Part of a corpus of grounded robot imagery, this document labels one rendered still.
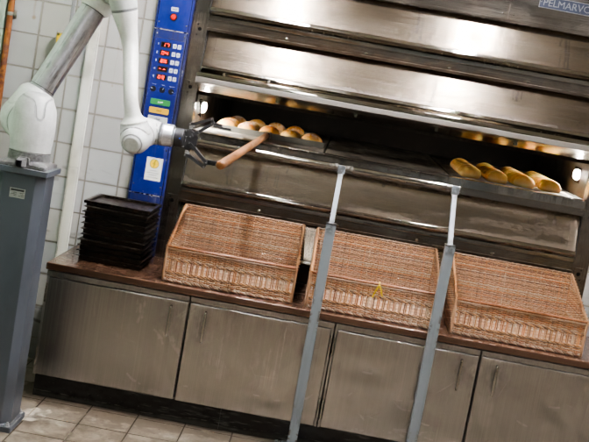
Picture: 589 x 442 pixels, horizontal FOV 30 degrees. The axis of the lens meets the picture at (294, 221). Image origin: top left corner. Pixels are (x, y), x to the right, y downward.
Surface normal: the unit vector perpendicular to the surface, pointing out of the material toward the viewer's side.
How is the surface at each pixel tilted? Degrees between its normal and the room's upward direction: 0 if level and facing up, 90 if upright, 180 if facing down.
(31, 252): 90
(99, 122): 90
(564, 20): 90
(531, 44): 69
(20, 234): 90
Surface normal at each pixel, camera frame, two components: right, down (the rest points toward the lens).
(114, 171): -0.05, 0.12
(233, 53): 0.01, -0.22
